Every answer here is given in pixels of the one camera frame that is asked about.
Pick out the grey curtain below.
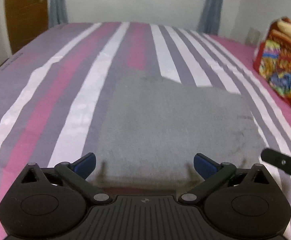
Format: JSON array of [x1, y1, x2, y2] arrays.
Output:
[[197, 0, 224, 35], [48, 0, 68, 28]]

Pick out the grey curtain right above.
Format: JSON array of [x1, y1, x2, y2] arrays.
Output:
[[197, 0, 224, 35]]

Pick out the colourful yellow red blanket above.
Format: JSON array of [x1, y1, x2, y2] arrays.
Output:
[[253, 40, 291, 106]]

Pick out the brown wooden door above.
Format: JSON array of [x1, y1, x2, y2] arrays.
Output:
[[4, 0, 48, 54]]

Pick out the grey curtain left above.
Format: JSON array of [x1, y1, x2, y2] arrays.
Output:
[[48, 0, 68, 28]]

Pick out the grey pants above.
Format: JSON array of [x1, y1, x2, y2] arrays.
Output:
[[91, 70, 265, 189]]

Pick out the cream orange folded blanket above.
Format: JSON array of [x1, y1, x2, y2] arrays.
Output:
[[266, 17, 291, 52]]

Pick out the pink grey striped bed sheet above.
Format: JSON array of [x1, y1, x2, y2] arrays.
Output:
[[0, 22, 291, 239]]

